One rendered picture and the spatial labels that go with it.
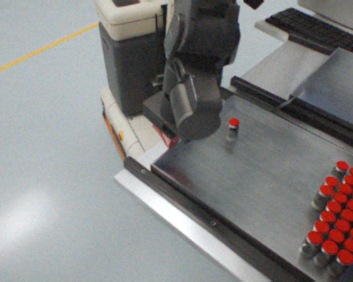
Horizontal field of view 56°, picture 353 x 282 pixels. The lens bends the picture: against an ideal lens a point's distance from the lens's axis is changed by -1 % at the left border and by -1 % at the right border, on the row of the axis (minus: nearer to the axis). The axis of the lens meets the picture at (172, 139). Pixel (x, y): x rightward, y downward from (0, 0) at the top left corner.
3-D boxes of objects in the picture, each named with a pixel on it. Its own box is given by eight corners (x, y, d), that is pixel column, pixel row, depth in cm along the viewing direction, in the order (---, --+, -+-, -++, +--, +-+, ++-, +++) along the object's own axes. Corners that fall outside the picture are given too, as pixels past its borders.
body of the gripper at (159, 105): (184, 147, 53) (191, 117, 47) (141, 109, 57) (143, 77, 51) (211, 127, 56) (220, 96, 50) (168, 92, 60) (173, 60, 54)
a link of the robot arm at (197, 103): (235, 18, 44) (175, 7, 41) (266, 77, 38) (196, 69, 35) (203, 82, 53) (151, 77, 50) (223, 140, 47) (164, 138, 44)
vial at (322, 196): (326, 204, 57) (335, 189, 53) (320, 212, 56) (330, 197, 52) (314, 197, 58) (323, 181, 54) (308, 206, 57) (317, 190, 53)
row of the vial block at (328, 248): (366, 194, 58) (378, 178, 55) (324, 270, 49) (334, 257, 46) (354, 187, 59) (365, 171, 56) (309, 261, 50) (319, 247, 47)
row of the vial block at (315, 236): (354, 187, 59) (365, 171, 56) (309, 260, 50) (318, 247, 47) (342, 180, 60) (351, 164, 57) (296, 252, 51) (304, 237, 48)
